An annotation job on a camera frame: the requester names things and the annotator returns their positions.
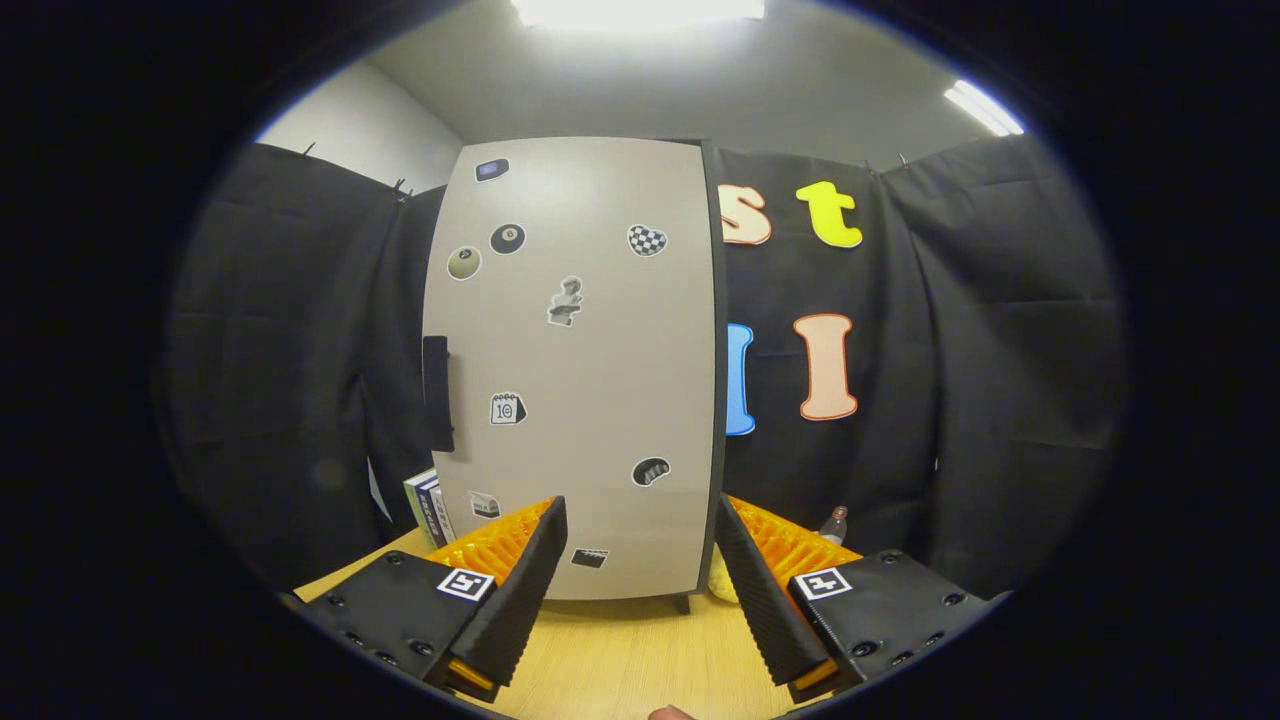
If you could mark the ceiling light panel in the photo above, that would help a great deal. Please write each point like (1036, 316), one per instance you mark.
(640, 10)

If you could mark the red cap plastic bottle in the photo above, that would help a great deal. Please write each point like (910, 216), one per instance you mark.
(835, 525)

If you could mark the yellow bumpy plush toy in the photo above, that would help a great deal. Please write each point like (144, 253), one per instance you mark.
(720, 588)

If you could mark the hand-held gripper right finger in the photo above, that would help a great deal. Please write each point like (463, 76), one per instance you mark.
(762, 600)

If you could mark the white grey book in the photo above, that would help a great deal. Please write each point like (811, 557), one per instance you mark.
(443, 520)

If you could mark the dark blue book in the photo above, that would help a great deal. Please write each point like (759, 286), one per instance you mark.
(428, 510)

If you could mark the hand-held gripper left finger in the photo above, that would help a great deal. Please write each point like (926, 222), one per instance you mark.
(520, 590)

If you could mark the green book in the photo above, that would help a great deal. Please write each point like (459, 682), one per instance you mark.
(412, 495)

